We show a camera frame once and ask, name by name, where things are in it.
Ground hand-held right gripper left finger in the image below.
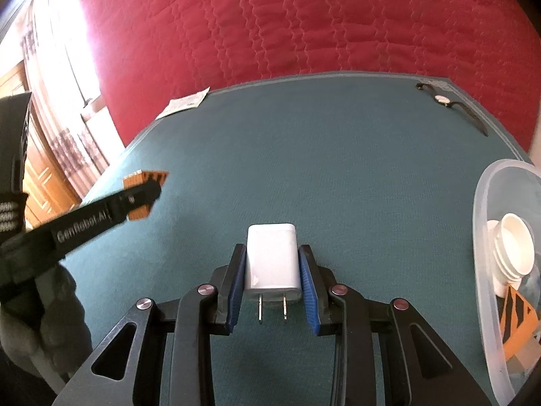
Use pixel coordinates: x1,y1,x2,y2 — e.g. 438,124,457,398
51,243,248,406

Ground person's left hand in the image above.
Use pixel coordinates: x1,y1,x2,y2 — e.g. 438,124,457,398
0,260,91,387

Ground red quilted blanket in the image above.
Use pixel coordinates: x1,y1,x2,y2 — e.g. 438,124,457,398
72,0,541,151

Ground orange black-striped wedge block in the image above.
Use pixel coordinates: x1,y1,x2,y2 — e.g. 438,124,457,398
499,285,539,360
122,170,170,222

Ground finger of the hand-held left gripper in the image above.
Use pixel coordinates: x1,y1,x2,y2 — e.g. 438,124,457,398
110,179,163,226

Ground wooden cabinet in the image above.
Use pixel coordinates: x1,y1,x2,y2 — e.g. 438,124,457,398
0,61,81,229

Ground brown wooden rectangular block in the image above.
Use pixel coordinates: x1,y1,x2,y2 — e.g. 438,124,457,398
505,347,539,385

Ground window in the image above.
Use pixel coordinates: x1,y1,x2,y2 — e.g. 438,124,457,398
63,0,106,115

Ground white ceramic bowl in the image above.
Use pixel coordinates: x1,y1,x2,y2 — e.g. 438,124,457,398
492,213,535,288

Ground white plate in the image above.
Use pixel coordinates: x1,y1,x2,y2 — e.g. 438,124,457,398
486,219,508,297

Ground white wall charger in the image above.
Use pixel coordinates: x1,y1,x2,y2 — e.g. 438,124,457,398
244,223,303,324

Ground white paper leaflet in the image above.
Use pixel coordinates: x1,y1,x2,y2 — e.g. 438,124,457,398
156,87,211,120

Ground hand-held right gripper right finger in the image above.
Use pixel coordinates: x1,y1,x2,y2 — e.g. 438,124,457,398
298,244,493,406

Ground clear plastic container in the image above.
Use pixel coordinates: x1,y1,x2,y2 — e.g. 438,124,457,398
472,158,541,406

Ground patterned lace curtain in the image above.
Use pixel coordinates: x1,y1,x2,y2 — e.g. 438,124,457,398
19,0,113,178

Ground black strap wristwatch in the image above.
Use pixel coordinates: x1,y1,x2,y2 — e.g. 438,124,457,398
415,82,489,137

